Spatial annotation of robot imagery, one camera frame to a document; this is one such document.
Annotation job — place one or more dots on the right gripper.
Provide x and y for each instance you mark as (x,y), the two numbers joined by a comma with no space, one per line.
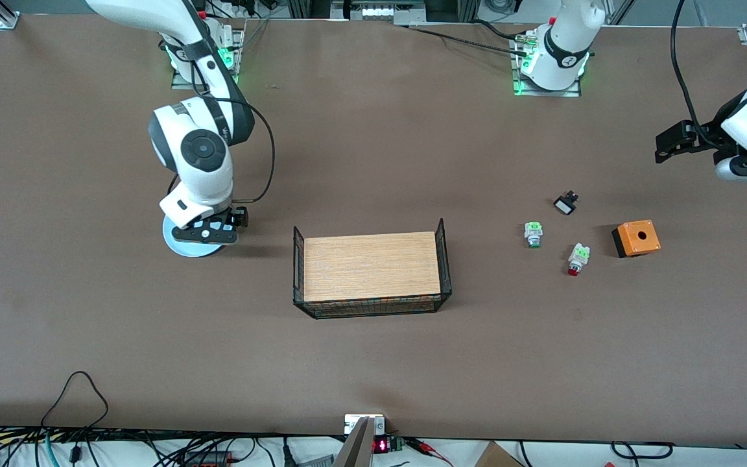
(239,217)

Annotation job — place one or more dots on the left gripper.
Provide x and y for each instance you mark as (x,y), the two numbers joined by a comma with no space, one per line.
(705,134)

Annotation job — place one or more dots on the light blue round plate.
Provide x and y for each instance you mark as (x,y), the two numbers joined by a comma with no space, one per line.
(189,250)

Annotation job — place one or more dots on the red push button switch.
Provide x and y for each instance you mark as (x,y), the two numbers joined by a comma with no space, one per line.
(578,259)

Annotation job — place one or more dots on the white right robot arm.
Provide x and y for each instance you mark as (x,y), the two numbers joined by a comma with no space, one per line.
(201,152)

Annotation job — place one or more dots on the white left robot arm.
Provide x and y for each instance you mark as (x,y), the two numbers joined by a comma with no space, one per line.
(568,39)

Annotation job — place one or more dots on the black box with red parts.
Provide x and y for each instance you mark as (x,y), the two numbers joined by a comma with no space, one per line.
(208,459)

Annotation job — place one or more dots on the white power strip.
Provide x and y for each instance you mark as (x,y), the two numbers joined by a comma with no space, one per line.
(377,11)

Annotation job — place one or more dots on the red digit display module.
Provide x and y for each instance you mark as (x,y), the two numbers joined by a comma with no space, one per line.
(381,445)

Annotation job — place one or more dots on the red clip lead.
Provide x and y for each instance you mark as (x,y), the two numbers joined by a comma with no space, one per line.
(428,446)

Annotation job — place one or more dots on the brown cardboard piece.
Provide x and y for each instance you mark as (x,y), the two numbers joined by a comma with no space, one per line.
(497,455)

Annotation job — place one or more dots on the orange button enclosure box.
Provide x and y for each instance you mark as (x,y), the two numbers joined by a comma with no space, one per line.
(638,237)

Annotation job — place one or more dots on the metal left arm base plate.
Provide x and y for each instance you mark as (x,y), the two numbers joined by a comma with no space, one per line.
(574,91)

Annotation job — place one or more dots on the small black switch part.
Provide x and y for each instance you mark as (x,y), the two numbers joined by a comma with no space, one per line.
(565,205)

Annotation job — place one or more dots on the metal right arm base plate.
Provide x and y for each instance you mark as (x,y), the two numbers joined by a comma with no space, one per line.
(234,81)

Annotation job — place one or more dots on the green push button switch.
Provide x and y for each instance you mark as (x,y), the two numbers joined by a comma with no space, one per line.
(533,233)

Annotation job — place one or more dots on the silver camera mount bracket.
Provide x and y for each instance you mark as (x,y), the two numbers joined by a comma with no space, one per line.
(364,425)

